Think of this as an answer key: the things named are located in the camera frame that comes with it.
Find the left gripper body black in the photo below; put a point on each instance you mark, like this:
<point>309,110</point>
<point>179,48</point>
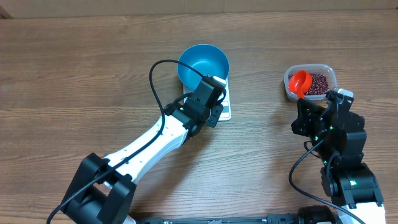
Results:
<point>214,116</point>

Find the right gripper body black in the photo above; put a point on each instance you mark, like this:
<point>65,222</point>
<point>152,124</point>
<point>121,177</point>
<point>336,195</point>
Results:
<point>304,113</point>

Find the red beans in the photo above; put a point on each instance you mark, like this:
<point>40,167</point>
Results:
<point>319,84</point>

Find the red measuring scoop blue handle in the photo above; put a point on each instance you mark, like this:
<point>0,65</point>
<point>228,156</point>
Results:
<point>300,83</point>

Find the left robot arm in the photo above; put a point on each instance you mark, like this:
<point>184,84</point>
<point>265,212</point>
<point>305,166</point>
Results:
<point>103,188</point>

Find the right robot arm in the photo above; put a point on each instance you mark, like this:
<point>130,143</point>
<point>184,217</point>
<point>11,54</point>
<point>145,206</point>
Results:
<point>338,137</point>

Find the white digital kitchen scale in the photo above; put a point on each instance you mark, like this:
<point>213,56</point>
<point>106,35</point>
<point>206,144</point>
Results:
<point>226,112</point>

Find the blue bowl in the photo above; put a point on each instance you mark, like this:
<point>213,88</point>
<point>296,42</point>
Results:
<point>207,59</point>

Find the clear plastic container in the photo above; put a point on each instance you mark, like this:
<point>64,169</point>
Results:
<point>317,68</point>

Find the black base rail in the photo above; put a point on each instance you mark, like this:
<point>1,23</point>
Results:
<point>270,219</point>

